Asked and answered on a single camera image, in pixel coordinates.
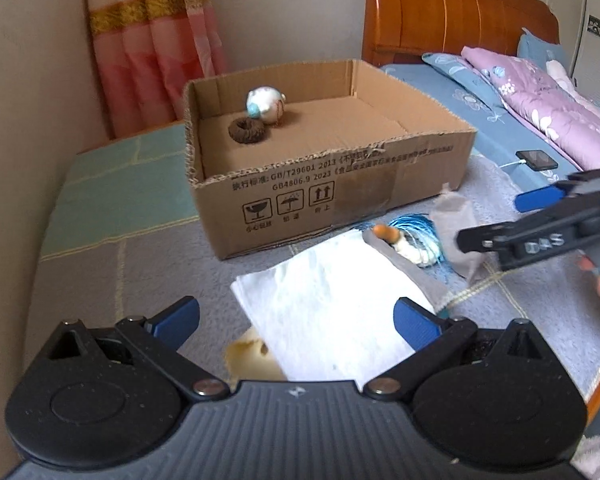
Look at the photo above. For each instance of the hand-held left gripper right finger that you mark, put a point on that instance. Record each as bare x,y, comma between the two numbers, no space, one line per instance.
416,324

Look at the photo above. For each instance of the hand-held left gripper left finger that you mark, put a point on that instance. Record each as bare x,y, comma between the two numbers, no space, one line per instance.
176,319

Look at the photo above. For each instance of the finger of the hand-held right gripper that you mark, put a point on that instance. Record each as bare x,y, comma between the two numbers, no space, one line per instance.
537,199
530,242

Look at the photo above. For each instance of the grey cloth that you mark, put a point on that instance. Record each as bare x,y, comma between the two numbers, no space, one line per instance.
460,225

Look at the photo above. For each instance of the pale yellow cloth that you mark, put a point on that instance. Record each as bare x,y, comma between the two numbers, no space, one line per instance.
250,360

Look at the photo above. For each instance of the blue tassel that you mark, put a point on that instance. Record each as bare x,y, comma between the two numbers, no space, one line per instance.
415,224

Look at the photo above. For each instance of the cardboard box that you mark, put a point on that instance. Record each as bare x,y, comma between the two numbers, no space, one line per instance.
280,220

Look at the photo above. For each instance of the black smartphone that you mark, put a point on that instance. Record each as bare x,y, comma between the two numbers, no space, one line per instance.
536,159

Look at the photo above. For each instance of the purple floral quilt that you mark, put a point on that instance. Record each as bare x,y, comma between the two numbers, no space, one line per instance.
555,110

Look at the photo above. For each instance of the grey green patchwork mat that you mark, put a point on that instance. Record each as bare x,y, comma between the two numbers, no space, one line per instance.
130,240

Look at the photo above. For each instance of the white pink cloth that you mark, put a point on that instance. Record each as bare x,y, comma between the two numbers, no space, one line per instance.
562,77

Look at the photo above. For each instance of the blue floral bed sheet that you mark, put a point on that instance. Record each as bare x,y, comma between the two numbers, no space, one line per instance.
460,90

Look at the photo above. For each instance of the blue pillow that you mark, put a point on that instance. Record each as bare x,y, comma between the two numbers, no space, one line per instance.
535,47

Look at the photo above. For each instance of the wooden headboard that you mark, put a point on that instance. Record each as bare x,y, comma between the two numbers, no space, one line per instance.
455,5

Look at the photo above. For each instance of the white blue round plush toy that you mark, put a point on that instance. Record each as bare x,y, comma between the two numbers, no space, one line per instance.
264,104

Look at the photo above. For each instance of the pink patterned curtain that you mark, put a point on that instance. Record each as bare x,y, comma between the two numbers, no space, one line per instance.
145,50

